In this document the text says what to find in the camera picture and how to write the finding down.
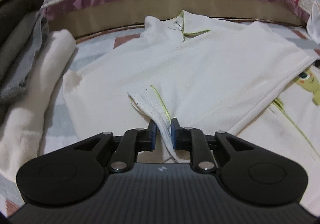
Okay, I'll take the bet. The cream zip-up hoodie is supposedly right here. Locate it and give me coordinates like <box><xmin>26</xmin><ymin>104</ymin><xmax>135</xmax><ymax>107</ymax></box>
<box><xmin>63</xmin><ymin>11</ymin><xmax>319</xmax><ymax>215</ymax></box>

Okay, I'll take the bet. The white folded garment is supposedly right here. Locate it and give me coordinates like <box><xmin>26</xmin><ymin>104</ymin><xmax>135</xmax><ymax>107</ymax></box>
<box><xmin>1</xmin><ymin>29</ymin><xmax>76</xmax><ymax>182</ymax></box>

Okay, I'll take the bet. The grey folded garment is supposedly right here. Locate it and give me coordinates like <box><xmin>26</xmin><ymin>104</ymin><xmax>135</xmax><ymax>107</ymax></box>
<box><xmin>1</xmin><ymin>15</ymin><xmax>49</xmax><ymax>105</ymax></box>

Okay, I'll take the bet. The floral quilted blanket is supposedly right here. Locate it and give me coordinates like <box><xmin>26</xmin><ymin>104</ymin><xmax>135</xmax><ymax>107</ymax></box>
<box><xmin>306</xmin><ymin>0</ymin><xmax>320</xmax><ymax>45</ymax></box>

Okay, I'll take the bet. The dark brown knit sweater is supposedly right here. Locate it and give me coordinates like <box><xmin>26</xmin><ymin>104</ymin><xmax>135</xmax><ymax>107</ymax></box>
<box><xmin>1</xmin><ymin>0</ymin><xmax>44</xmax><ymax>78</ymax></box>

